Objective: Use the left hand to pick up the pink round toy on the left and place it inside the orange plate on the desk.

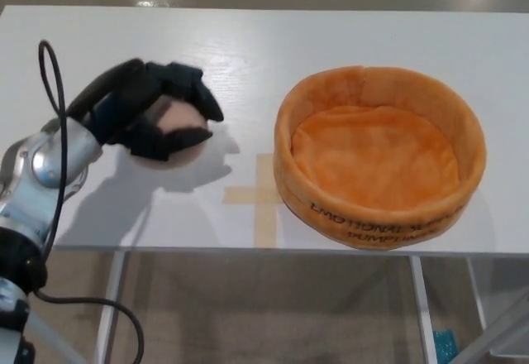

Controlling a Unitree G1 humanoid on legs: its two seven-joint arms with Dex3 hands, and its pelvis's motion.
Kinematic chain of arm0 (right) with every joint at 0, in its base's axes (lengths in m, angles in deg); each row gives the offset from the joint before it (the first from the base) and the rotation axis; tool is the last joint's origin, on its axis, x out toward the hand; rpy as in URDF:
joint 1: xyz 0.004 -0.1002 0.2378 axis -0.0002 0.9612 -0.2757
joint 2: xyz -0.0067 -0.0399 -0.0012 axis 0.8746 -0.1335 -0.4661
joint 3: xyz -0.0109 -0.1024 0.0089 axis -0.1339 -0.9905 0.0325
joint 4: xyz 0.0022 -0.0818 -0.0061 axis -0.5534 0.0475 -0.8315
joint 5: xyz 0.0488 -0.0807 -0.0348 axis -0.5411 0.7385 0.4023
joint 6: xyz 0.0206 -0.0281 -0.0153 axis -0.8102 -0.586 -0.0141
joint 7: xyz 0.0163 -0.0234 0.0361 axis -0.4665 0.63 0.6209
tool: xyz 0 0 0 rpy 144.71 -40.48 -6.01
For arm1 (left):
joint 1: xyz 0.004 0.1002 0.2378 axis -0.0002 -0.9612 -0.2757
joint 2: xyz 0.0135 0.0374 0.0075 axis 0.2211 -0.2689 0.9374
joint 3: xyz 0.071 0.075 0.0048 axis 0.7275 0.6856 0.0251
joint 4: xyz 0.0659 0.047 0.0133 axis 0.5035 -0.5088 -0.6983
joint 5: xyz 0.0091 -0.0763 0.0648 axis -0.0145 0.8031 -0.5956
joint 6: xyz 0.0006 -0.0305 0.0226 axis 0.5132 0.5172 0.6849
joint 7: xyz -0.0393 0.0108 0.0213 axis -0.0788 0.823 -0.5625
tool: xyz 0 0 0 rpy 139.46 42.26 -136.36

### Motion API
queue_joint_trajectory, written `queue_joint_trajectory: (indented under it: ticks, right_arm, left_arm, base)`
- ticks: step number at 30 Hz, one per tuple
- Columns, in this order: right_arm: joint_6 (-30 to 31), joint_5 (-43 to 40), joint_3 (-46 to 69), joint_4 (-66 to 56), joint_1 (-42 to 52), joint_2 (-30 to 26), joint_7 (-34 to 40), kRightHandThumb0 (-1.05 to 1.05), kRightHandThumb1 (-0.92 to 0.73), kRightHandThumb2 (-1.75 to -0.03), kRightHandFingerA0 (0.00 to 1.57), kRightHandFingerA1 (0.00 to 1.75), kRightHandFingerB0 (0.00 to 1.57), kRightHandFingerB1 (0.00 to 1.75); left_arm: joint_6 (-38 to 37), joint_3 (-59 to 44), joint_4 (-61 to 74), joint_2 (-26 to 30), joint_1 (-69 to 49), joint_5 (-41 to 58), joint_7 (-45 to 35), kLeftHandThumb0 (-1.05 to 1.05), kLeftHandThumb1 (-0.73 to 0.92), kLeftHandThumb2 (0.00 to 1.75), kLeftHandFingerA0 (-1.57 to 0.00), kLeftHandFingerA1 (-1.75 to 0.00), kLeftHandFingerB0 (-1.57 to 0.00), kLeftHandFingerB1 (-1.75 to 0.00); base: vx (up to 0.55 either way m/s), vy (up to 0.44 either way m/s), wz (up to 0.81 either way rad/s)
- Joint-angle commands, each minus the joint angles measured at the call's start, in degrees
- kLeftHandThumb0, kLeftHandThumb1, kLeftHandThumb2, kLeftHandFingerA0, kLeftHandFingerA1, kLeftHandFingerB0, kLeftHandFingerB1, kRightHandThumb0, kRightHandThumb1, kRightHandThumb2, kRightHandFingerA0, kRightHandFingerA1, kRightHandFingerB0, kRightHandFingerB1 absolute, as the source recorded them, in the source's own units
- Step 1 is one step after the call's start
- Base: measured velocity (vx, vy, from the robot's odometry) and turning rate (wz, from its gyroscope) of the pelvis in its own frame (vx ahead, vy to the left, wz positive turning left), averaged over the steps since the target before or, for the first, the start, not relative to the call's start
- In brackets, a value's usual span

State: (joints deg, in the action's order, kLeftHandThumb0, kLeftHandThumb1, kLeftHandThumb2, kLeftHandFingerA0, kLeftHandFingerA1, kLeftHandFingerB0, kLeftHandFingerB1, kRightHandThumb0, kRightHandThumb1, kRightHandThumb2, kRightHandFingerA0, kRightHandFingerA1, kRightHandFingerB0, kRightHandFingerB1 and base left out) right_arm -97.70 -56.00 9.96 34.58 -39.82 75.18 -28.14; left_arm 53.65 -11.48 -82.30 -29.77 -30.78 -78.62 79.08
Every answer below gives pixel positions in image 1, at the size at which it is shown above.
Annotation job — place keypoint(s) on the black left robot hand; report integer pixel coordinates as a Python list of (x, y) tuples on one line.
[(136, 107)]

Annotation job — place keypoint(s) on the pink round plush toy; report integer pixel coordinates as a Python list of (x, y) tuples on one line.
[(182, 132)]

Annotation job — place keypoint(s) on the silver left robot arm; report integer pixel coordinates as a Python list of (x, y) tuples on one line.
[(37, 182)]

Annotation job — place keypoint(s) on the orange plush round basket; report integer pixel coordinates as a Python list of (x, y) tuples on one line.
[(380, 161)]

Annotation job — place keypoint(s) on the beige masking tape cross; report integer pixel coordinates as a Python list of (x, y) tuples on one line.
[(258, 198)]

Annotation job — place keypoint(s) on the white table leg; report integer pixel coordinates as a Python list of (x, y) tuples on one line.
[(113, 298), (423, 306), (475, 293)]

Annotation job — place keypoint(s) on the light blue metal bar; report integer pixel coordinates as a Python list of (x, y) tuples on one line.
[(49, 339)]

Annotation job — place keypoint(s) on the teal patterned object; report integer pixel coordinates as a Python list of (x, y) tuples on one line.
[(444, 345)]

